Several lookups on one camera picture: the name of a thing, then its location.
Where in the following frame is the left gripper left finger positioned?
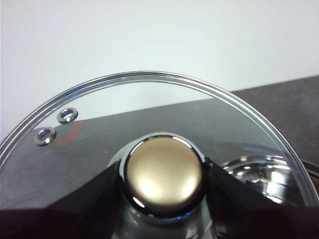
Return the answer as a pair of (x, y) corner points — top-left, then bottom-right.
(0, 160), (123, 239)

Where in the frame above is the pale green electric steamer pot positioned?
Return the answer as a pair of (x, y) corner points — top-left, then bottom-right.
(221, 153), (319, 208)

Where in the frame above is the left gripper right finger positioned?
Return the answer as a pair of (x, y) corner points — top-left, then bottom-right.
(203, 157), (319, 239)

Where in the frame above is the glass lid with gold knob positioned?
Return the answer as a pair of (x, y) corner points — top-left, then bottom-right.
(0, 71), (319, 239)

